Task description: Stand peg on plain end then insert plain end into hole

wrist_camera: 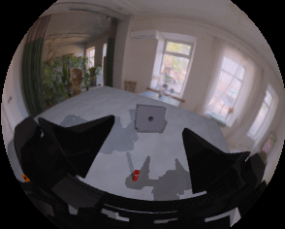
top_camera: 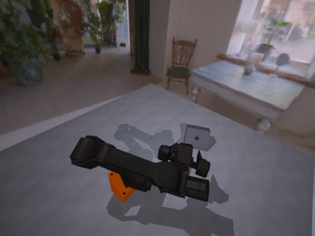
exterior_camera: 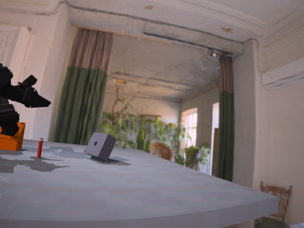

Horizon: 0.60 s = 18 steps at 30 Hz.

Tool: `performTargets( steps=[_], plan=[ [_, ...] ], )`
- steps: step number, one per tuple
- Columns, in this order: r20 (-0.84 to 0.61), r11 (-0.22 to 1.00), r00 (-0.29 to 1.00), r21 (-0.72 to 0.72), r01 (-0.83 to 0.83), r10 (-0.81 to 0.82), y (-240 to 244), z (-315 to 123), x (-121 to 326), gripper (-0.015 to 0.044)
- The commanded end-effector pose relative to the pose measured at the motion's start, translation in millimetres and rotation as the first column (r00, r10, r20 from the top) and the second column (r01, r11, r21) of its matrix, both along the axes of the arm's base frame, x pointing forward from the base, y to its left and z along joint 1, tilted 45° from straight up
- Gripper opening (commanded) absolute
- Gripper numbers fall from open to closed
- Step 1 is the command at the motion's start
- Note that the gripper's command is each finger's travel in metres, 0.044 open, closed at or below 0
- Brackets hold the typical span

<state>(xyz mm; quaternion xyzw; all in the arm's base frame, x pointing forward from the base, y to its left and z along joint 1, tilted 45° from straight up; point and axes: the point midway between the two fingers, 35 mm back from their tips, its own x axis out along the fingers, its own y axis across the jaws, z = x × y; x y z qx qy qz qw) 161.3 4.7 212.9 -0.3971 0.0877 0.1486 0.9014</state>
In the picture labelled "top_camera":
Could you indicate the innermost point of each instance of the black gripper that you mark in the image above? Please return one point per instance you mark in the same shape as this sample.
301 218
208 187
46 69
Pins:
201 165

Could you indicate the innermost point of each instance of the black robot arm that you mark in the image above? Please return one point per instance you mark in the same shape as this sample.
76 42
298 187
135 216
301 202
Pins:
140 174

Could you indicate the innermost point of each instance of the grey sloped panel with hole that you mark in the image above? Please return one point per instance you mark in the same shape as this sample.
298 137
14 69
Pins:
197 136

